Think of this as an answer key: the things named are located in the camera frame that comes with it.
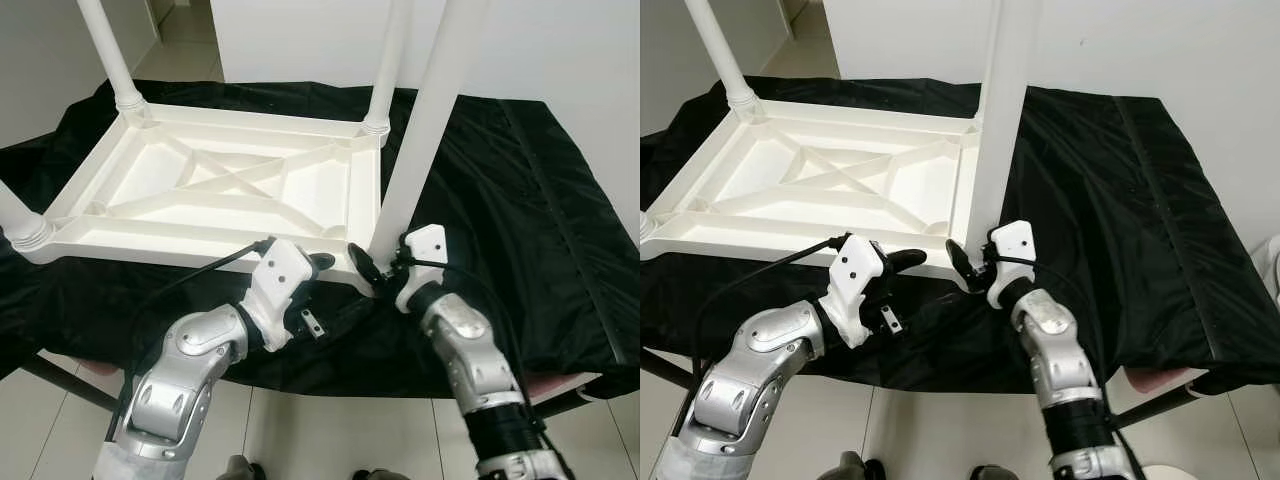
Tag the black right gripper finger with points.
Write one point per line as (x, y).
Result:
(960, 262)
(366, 266)

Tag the black metal table leg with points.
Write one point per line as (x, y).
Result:
(565, 402)
(65, 383)
(665, 370)
(1155, 408)

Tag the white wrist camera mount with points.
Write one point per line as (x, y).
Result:
(858, 270)
(1012, 240)
(425, 245)
(280, 275)

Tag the white plastic table top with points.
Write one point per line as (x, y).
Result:
(760, 230)
(150, 235)

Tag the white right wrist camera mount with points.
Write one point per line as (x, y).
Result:
(1012, 240)
(425, 245)

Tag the white plastic container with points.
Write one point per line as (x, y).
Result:
(1270, 265)

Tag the grey robot right foot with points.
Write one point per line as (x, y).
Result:
(992, 473)
(373, 474)

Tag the grey robot foot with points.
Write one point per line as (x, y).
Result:
(858, 468)
(373, 474)
(243, 470)
(992, 473)

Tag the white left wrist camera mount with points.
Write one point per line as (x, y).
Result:
(858, 270)
(280, 275)

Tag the white plastic table leg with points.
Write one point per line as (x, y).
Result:
(986, 95)
(390, 60)
(646, 225)
(720, 50)
(1005, 110)
(110, 55)
(20, 225)
(430, 110)

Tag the grey robot left foot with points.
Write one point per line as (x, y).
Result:
(243, 470)
(858, 468)

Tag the black cloth table cover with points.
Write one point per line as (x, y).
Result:
(1150, 230)
(550, 230)

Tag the white round stool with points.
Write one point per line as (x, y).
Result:
(1165, 473)

